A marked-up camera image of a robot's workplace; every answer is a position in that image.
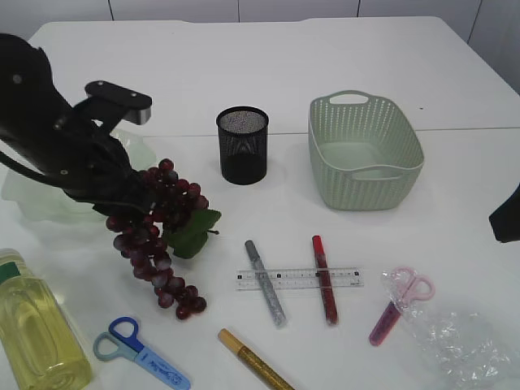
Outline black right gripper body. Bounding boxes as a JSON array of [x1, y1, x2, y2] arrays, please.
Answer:
[[489, 193, 520, 243]]

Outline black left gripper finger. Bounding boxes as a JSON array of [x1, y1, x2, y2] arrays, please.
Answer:
[[122, 171, 157, 203], [93, 199, 154, 215]]

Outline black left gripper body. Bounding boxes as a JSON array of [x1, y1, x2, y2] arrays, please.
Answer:
[[38, 101, 135, 203]]

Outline purple artificial grape bunch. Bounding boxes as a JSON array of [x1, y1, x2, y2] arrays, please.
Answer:
[[106, 158, 221, 320]]

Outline pink safety scissors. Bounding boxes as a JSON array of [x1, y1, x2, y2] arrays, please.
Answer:
[[369, 266, 436, 347]]

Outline clear plastic sheet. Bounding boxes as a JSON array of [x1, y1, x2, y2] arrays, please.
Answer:
[[380, 271, 515, 389]]

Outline yellow oil bottle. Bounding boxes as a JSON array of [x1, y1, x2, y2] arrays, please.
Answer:
[[1, 249, 93, 389]]

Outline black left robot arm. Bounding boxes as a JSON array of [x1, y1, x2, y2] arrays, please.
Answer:
[[1, 33, 156, 215]]

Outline green wavy plastic plate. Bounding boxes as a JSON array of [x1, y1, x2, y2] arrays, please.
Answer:
[[1, 129, 157, 223]]

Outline black mesh pen holder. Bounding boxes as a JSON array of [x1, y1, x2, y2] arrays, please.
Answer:
[[216, 106, 269, 185]]

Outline silver glitter pen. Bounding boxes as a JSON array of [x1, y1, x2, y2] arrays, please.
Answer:
[[245, 240, 287, 328]]

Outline green plastic woven basket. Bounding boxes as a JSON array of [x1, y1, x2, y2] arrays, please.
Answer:
[[308, 90, 424, 211]]

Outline clear plastic ruler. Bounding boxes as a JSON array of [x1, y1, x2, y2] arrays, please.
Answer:
[[234, 267, 364, 291]]

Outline red glitter pen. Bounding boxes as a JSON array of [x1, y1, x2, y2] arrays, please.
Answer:
[[312, 235, 338, 326]]

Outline gold glitter pen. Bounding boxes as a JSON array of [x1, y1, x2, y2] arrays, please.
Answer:
[[218, 328, 295, 390]]

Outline blue safety scissors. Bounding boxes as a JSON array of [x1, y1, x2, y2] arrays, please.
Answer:
[[93, 316, 191, 390]]

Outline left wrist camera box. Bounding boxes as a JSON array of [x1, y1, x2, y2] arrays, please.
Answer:
[[84, 80, 153, 125]]

